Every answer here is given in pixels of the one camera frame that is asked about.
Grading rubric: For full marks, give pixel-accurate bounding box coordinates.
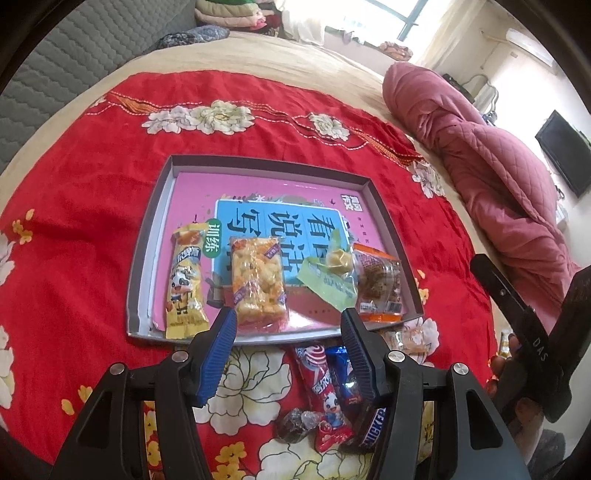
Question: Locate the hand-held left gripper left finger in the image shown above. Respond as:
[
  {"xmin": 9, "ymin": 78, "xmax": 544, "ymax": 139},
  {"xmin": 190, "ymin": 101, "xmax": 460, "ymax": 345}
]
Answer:
[{"xmin": 48, "ymin": 305, "xmax": 238, "ymax": 480}]

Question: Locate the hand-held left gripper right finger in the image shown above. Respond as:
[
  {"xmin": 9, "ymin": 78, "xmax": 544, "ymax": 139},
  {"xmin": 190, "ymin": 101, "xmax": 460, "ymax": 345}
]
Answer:
[{"xmin": 340, "ymin": 307, "xmax": 532, "ymax": 480}]

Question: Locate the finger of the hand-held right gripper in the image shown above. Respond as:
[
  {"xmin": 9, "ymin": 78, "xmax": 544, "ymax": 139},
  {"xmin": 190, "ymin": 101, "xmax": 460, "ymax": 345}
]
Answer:
[{"xmin": 470, "ymin": 254, "xmax": 532, "ymax": 335}]

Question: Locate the blue cookie packet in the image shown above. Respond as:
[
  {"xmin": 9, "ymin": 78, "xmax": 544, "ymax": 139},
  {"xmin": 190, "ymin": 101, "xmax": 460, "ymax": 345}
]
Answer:
[{"xmin": 324, "ymin": 346, "xmax": 365, "ymax": 407}]

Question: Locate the red lollipop packet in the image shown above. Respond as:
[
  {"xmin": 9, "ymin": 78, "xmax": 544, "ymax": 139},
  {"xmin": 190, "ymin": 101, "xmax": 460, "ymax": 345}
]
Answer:
[{"xmin": 294, "ymin": 344, "xmax": 354, "ymax": 454}]

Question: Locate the dark chocolate bar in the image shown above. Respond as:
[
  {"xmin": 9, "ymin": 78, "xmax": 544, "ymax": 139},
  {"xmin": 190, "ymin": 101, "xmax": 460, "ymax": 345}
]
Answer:
[{"xmin": 342, "ymin": 406, "xmax": 389, "ymax": 453}]

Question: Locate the yellow cow print candy packet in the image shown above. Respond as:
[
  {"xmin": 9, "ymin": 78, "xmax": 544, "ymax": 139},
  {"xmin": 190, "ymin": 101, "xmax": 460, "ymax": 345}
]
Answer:
[{"xmin": 165, "ymin": 222, "xmax": 211, "ymax": 340}]

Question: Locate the green packet with yellow pastry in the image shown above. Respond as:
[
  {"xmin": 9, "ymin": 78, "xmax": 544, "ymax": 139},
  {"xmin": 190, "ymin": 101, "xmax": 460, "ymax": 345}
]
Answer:
[{"xmin": 297, "ymin": 228, "xmax": 358, "ymax": 311}]

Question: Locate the clear brown snack packet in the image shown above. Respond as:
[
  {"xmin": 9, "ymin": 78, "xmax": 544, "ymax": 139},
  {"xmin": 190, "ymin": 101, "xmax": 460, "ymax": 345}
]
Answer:
[{"xmin": 352, "ymin": 244, "xmax": 403, "ymax": 321}]

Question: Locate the clear crispy rice snack packet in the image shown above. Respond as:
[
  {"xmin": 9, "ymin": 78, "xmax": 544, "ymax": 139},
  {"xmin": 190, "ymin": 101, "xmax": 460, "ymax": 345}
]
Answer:
[{"xmin": 229, "ymin": 235, "xmax": 289, "ymax": 326}]

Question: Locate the grey cardboard box tray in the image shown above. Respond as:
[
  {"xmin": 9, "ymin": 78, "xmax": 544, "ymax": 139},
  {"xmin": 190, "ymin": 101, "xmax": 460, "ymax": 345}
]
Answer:
[{"xmin": 126, "ymin": 155, "xmax": 424, "ymax": 346}]

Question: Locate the person's right hand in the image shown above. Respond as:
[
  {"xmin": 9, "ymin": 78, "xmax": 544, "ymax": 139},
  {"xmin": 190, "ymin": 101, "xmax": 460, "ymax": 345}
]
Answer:
[{"xmin": 488, "ymin": 355, "xmax": 548, "ymax": 444}]

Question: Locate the small clear orange pastry packet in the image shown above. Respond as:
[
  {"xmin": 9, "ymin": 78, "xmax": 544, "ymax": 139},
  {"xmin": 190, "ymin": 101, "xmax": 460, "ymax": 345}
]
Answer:
[{"xmin": 383, "ymin": 323, "xmax": 430, "ymax": 365}]

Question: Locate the dark wrapped candy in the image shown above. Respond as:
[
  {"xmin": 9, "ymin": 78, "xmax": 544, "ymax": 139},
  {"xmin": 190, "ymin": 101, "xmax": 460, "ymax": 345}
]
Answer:
[{"xmin": 277, "ymin": 408, "xmax": 324, "ymax": 441}]

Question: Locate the pink quilt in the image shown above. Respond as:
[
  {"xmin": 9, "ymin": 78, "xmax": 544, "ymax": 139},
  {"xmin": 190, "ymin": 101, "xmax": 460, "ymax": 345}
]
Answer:
[{"xmin": 382, "ymin": 62, "xmax": 585, "ymax": 319}]

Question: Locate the black television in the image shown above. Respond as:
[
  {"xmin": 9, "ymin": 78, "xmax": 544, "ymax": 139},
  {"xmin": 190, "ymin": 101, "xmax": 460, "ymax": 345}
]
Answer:
[{"xmin": 536, "ymin": 110, "xmax": 591, "ymax": 199}]

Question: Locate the pink book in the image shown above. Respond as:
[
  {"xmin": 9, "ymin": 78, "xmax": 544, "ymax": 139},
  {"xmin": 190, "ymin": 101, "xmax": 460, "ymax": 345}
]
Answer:
[{"xmin": 152, "ymin": 172, "xmax": 407, "ymax": 330}]

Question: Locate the white metal chair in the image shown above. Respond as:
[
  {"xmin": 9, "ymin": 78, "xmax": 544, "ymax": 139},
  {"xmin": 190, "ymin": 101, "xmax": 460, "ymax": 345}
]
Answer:
[{"xmin": 443, "ymin": 73, "xmax": 500, "ymax": 121}]

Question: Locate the red floral blanket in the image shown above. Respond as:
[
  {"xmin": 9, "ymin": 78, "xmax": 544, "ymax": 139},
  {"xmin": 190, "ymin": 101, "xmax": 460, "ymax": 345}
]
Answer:
[{"xmin": 0, "ymin": 69, "xmax": 504, "ymax": 480}]

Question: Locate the white air conditioner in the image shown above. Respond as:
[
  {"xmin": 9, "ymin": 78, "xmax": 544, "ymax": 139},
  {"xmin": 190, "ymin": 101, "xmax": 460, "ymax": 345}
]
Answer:
[{"xmin": 505, "ymin": 28, "xmax": 555, "ymax": 68}]

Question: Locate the orange cloth on windowsill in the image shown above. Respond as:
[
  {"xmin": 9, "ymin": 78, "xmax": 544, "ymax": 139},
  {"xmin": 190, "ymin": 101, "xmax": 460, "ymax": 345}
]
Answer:
[{"xmin": 379, "ymin": 41, "xmax": 414, "ymax": 61}]

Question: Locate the window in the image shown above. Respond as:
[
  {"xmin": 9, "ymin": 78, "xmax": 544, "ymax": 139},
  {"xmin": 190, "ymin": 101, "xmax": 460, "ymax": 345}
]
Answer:
[{"xmin": 355, "ymin": 0, "xmax": 439, "ymax": 40}]

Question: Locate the white sheer curtain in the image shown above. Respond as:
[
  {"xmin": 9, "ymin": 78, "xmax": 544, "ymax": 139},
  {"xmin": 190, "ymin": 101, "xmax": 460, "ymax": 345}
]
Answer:
[{"xmin": 281, "ymin": 0, "xmax": 370, "ymax": 44}]

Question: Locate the dark patterned cloth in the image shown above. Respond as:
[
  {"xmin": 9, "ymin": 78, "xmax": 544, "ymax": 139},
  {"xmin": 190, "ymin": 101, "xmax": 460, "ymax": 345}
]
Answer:
[{"xmin": 154, "ymin": 25, "xmax": 230, "ymax": 49}]

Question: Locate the grey quilted headboard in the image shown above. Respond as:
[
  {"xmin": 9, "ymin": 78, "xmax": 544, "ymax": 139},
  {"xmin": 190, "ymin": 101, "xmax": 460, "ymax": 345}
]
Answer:
[{"xmin": 0, "ymin": 0, "xmax": 204, "ymax": 162}]

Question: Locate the pile of folded clothes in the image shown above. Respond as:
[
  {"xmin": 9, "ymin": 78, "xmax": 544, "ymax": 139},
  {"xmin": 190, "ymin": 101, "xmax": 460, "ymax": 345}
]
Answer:
[{"xmin": 194, "ymin": 0, "xmax": 296, "ymax": 35}]

